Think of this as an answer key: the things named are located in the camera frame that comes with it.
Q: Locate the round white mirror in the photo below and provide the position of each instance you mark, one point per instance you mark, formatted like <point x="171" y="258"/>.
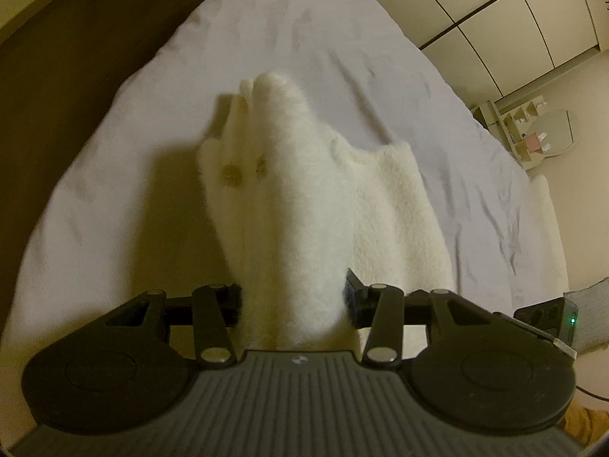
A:
<point x="557" y="132"/>

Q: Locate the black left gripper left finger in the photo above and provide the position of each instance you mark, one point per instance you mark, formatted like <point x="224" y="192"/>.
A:
<point x="232" y="304"/>

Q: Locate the white dressing table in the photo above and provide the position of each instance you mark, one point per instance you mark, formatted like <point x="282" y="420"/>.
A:
<point x="515" y="129"/>

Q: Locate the white sliding door wardrobe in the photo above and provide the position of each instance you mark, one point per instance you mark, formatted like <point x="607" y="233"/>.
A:
<point x="489" y="49"/>

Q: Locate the cream knitted striped sweater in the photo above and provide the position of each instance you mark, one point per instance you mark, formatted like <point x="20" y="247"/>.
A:
<point x="296" y="209"/>

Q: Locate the grey bed cover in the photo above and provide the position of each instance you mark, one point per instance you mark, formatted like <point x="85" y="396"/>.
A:
<point x="129" y="215"/>

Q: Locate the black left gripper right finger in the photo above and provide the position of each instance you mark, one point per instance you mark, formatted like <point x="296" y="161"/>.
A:
<point x="360" y="301"/>

